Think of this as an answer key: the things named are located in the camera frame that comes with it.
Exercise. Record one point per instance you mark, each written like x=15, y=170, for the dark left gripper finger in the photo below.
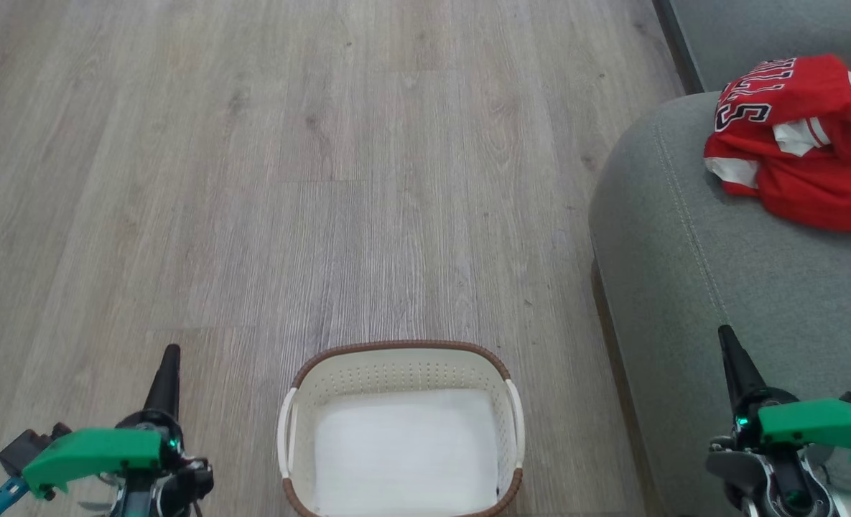
x=166, y=384

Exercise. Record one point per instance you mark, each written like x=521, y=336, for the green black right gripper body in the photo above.
x=813, y=427

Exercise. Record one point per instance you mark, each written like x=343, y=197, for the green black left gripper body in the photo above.
x=95, y=452

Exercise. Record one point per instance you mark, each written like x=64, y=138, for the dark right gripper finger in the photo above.
x=740, y=370

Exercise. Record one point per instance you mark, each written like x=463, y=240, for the red white sports jersey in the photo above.
x=798, y=143

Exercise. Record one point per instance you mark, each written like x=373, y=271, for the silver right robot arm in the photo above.
x=777, y=488

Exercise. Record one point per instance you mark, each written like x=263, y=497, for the cream laundry basket brown rim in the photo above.
x=403, y=431

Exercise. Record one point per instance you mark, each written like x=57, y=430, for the grey fabric sofa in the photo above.
x=727, y=301

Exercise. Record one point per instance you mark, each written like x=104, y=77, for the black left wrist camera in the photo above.
x=30, y=445

